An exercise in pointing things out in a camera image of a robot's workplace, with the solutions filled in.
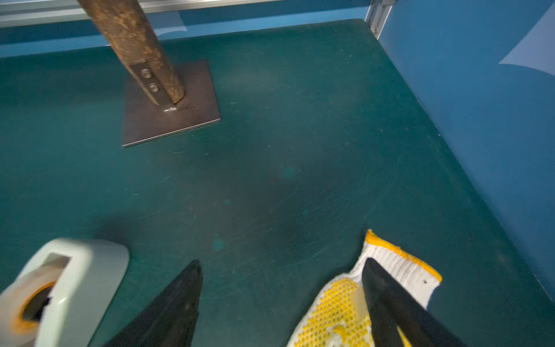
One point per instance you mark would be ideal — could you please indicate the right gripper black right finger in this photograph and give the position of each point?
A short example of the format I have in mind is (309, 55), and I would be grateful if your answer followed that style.
(394, 313)

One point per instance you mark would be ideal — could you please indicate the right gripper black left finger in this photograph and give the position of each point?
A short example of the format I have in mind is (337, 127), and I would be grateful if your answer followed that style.
(170, 319)

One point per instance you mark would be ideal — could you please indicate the white tape dispenser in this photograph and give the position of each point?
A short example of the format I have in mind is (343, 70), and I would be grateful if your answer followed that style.
(61, 295)

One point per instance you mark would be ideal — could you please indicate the pink cherry blossom tree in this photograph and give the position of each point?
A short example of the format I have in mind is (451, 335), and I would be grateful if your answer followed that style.
(160, 99)

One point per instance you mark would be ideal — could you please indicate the aluminium frame right post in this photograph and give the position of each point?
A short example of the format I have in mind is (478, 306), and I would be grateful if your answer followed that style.
(377, 15)

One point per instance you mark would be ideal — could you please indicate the aluminium frame back rail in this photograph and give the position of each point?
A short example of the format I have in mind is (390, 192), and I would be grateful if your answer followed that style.
(25, 13)

